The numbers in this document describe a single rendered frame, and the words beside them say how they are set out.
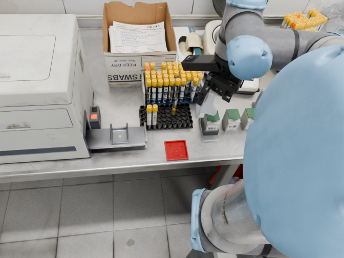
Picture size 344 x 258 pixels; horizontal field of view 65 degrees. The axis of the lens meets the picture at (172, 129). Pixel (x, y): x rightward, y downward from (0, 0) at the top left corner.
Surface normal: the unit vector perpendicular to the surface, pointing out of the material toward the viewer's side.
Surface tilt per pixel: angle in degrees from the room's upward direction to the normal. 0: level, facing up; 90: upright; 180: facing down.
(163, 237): 0
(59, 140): 90
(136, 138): 0
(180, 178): 0
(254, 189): 84
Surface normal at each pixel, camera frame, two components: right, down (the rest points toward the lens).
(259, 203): -0.97, -0.15
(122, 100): 0.08, -0.56
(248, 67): -0.06, 0.82
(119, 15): 0.15, 0.81
